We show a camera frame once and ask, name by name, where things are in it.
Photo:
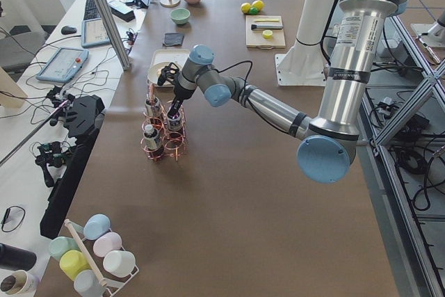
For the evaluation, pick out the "grey folded cloth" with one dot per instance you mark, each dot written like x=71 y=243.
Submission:
x=173 y=39

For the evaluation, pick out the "pink cup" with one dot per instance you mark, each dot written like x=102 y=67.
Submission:
x=106 y=243

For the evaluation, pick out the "blue teach pendant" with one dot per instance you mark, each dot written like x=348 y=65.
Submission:
x=93 y=33
x=63 y=65

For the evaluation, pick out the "aluminium frame post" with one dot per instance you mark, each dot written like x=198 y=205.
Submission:
x=113 y=33

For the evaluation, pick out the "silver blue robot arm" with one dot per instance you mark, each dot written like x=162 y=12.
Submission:
x=328 y=141

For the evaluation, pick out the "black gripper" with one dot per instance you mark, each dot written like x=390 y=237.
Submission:
x=181 y=93

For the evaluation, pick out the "white round plate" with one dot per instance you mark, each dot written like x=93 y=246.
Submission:
x=152 y=76

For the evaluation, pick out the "green cup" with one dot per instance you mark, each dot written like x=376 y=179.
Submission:
x=60 y=245

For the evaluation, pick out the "tea bottle far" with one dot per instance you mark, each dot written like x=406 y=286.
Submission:
x=151 y=137

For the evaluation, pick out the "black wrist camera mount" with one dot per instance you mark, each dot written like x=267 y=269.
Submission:
x=168 y=76

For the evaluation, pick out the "yellow lemon far one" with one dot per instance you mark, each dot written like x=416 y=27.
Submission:
x=245 y=7

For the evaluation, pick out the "steel muddler with black tip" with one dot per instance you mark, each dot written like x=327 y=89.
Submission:
x=256 y=27

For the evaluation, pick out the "cream serving tray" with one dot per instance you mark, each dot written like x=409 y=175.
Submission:
x=178 y=56

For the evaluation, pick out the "half lemon slice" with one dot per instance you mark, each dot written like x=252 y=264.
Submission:
x=267 y=34

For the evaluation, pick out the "grey cup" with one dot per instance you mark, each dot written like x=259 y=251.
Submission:
x=87 y=285

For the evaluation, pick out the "yellow lemon near board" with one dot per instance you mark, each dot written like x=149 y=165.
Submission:
x=258 y=4

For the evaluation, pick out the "mint green bowl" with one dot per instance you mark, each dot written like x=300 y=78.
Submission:
x=180 y=16

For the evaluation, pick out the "light blue cup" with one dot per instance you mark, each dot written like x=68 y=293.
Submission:
x=96 y=226

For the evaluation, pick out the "green lime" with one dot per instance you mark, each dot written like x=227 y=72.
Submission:
x=253 y=11

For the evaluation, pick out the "yellow cup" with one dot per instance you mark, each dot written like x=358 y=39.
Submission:
x=72 y=263

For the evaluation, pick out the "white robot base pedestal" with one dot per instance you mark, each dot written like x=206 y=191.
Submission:
x=304 y=63

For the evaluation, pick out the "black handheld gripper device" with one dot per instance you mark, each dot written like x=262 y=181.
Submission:
x=51 y=154

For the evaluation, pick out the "tea bottle middle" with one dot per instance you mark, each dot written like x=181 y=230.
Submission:
x=153 y=107

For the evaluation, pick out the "yellow plastic knife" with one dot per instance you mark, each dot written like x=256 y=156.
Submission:
x=267 y=19

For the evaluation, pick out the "white cup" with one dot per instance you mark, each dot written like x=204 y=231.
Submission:
x=120 y=263

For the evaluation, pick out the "tea bottle white cap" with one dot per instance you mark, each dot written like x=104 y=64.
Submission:
x=174 y=122

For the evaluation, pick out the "copper wire bottle rack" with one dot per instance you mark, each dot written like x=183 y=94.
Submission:
x=173 y=143

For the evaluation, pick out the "bamboo cutting board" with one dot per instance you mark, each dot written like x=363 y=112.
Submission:
x=254 y=39

